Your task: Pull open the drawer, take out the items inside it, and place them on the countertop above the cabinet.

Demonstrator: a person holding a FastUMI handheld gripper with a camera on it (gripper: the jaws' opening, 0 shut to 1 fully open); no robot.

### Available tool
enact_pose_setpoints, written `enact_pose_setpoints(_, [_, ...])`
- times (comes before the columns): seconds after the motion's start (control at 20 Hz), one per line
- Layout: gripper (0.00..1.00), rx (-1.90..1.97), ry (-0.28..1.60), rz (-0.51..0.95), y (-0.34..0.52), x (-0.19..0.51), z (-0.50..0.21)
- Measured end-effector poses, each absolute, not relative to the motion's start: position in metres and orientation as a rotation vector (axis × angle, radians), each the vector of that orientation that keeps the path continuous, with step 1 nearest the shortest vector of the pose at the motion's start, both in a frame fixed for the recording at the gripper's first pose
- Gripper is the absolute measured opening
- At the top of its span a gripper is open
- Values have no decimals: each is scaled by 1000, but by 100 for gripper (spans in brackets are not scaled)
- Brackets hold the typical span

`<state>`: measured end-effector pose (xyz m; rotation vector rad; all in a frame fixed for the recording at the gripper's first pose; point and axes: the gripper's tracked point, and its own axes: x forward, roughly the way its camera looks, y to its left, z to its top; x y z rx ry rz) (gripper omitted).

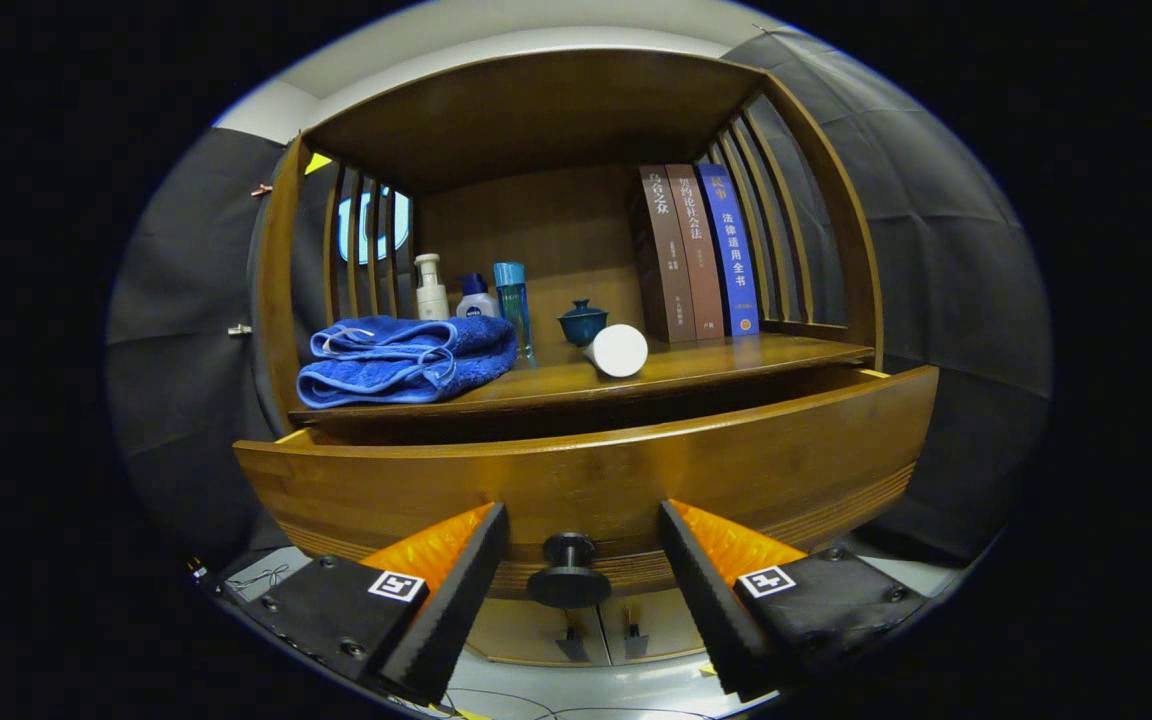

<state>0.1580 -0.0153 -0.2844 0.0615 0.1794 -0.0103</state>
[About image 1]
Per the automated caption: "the wooden drawer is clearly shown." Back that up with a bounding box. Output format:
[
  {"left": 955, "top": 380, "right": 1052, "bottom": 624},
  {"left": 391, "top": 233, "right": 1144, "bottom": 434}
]
[{"left": 233, "top": 365, "right": 940, "bottom": 601}]

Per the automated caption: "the reddish brown book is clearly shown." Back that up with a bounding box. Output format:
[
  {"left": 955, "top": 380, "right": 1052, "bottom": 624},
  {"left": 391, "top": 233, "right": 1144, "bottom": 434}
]
[{"left": 666, "top": 164, "right": 727, "bottom": 341}]

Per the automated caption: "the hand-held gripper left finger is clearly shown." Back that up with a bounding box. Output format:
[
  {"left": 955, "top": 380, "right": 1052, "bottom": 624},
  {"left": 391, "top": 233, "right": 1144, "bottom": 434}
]
[{"left": 232, "top": 503, "right": 512, "bottom": 707}]

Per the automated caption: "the wooden cabinet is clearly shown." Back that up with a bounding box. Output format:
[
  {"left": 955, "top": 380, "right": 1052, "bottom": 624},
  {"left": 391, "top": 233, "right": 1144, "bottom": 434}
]
[{"left": 254, "top": 48, "right": 885, "bottom": 666}]

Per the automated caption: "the wooden cabinet door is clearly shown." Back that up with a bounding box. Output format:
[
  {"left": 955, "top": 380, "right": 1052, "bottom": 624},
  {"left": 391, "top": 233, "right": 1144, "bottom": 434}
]
[
  {"left": 466, "top": 598, "right": 605, "bottom": 666},
  {"left": 596, "top": 590, "right": 709, "bottom": 663}
]

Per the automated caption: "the wooden countertop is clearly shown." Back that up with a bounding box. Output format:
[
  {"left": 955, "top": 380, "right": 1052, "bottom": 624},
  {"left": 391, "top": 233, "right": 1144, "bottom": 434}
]
[{"left": 288, "top": 333, "right": 877, "bottom": 421}]

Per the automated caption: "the dark brown book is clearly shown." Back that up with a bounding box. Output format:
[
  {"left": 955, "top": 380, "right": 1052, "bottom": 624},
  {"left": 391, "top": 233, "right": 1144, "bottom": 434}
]
[{"left": 628, "top": 165, "right": 699, "bottom": 345}]

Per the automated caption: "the white pump bottle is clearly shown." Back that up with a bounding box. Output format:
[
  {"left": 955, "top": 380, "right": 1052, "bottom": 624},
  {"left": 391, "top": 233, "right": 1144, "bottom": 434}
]
[{"left": 414, "top": 253, "right": 451, "bottom": 322}]

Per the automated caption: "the black drawer knob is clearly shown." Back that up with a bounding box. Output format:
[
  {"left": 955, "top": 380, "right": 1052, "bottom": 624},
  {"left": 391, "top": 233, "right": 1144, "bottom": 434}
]
[{"left": 526, "top": 532, "right": 613, "bottom": 609}]

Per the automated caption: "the white green-capped tube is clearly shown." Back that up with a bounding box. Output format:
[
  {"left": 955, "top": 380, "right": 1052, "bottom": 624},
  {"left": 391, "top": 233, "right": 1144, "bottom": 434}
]
[{"left": 583, "top": 323, "right": 650, "bottom": 379}]

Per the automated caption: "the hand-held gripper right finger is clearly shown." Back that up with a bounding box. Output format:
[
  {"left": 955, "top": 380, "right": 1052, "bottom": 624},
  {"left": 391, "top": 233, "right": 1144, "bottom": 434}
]
[{"left": 656, "top": 499, "right": 937, "bottom": 704}]

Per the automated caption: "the blue book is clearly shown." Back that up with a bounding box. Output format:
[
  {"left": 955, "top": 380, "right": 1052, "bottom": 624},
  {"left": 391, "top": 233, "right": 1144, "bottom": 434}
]
[{"left": 696, "top": 163, "right": 761, "bottom": 337}]

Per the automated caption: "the folded blue towel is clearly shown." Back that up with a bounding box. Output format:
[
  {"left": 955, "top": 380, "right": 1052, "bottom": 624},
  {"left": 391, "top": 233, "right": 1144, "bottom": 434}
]
[{"left": 296, "top": 315, "right": 519, "bottom": 409}]

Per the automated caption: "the clear blue-cap bottle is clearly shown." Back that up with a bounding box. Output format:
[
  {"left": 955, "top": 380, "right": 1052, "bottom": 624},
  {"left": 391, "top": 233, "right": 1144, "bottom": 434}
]
[{"left": 493, "top": 262, "right": 537, "bottom": 366}]

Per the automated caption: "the blue lidded teacup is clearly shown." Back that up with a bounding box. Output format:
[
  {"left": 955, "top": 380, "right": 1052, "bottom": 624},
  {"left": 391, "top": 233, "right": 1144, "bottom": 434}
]
[{"left": 557, "top": 299, "right": 609, "bottom": 348}]

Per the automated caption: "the white blue-cap lotion bottle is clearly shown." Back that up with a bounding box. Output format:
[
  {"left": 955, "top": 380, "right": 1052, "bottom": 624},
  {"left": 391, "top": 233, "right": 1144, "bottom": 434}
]
[{"left": 455, "top": 273, "right": 501, "bottom": 319}]

